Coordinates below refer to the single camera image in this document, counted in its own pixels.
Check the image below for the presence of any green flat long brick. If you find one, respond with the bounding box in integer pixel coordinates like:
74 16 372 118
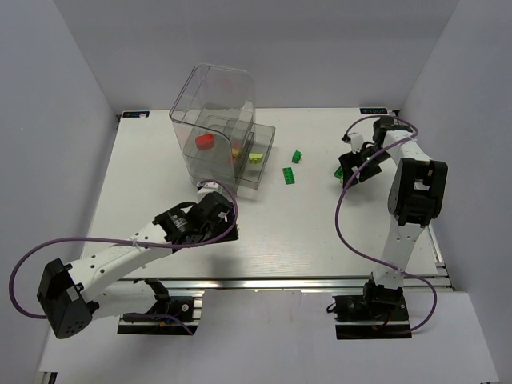
334 167 343 181

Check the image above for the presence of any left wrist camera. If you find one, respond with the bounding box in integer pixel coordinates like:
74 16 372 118
196 182 230 202

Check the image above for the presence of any small green cube brick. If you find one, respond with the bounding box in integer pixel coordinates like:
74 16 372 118
291 150 302 164

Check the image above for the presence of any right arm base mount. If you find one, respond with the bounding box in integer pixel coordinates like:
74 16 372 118
326 295 412 340

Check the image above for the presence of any right blue table label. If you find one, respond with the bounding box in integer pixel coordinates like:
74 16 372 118
359 107 388 115

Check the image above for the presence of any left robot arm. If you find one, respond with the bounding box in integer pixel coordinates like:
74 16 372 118
37 191 238 339

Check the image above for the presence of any clear plastic drawer cover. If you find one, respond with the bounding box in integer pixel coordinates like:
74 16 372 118
169 63 255 186

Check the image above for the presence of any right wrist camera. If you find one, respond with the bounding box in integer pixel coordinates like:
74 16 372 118
342 133 364 154

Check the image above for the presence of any lime rounded brick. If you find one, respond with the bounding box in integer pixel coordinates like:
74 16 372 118
248 153 264 164

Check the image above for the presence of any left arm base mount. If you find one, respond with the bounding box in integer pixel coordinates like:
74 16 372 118
117 278 202 336

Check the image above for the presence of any red rounded brick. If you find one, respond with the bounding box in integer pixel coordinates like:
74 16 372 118
194 134 215 151

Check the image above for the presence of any blue table label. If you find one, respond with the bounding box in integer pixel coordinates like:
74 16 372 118
122 110 150 118
359 107 388 115

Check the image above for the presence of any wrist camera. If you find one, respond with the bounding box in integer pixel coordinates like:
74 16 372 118
196 182 230 202
342 133 364 154

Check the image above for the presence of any left blue table label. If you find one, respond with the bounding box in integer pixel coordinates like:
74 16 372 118
122 110 150 118

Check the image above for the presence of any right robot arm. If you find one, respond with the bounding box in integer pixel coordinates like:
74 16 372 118
340 115 448 312

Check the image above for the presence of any dark green long brick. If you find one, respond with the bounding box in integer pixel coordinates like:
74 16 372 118
282 167 295 185

